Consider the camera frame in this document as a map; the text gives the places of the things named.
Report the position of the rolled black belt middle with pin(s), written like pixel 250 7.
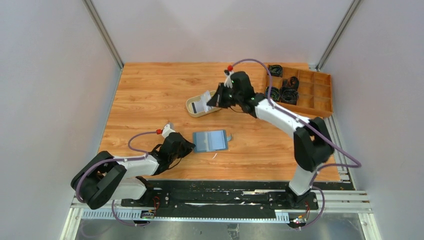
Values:
pixel 291 83

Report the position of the grey striped credit card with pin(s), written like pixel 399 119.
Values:
pixel 197 107

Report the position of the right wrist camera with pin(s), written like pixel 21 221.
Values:
pixel 228 72

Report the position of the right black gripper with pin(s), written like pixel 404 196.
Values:
pixel 217 100

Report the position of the cream oval tray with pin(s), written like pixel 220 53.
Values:
pixel 197 98

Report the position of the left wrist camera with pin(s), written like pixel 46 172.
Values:
pixel 166 130

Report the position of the rolled black belt large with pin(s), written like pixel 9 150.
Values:
pixel 289 96

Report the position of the rolled black belt top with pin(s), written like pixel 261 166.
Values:
pixel 276 70

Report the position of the white VIP credit card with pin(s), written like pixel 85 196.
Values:
pixel 204 98

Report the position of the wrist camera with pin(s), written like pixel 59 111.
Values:
pixel 228 72
pixel 166 130

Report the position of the wooden compartment organizer box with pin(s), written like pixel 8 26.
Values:
pixel 315 91

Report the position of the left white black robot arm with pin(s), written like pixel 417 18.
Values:
pixel 107 177

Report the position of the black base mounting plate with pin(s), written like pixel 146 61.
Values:
pixel 231 200

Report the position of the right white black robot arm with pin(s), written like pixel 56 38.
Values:
pixel 311 138

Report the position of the aluminium rail frame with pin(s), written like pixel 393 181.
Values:
pixel 327 213

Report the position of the rolled dark belt left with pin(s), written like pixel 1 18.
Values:
pixel 273 92

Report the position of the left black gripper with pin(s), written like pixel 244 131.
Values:
pixel 188 146

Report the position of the blue leather card holder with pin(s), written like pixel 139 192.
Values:
pixel 211 141

